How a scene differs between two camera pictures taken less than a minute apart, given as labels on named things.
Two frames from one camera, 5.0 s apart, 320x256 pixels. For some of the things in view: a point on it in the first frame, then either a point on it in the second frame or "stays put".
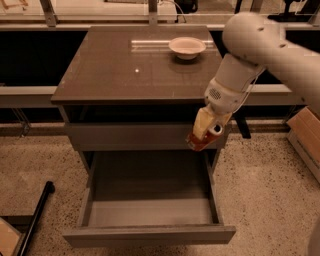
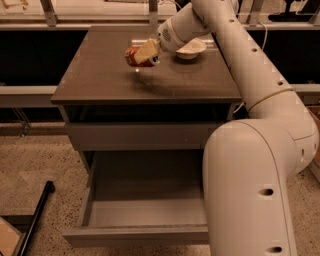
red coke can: [199, 144] → [131, 59]
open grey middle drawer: [149, 198] stays put
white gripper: [222, 98] → [165, 37]
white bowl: [187, 47] stays put
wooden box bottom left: [10, 239] stays put
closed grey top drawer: [128, 136] stays put
